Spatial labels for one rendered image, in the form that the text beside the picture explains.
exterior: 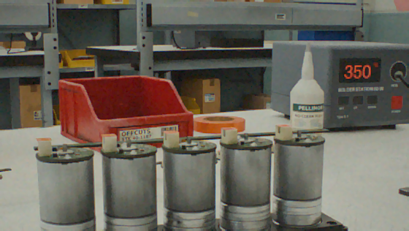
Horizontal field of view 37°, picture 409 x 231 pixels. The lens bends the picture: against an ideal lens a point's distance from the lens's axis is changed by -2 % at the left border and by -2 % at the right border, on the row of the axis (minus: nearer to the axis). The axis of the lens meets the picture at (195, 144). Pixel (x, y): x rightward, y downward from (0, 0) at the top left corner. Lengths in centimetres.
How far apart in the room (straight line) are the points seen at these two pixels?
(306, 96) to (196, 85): 438
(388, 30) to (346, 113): 572
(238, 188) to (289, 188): 3
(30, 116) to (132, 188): 412
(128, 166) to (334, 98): 44
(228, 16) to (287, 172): 269
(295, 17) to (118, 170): 297
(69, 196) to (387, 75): 50
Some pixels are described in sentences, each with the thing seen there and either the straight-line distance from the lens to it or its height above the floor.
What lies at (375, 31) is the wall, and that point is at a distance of 651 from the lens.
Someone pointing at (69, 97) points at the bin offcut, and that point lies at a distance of 64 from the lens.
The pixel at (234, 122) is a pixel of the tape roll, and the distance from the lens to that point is 67.
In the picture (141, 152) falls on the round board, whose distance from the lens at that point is 26.
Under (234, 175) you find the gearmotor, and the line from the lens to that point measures 28.
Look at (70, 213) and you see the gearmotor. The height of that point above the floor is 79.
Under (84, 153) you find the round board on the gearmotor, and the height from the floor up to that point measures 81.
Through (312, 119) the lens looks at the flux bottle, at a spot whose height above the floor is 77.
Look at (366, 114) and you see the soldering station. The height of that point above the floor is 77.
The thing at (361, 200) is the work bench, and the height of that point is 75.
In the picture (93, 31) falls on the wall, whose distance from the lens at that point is 493.
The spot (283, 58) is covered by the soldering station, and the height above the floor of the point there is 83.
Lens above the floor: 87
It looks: 11 degrees down
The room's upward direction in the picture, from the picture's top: straight up
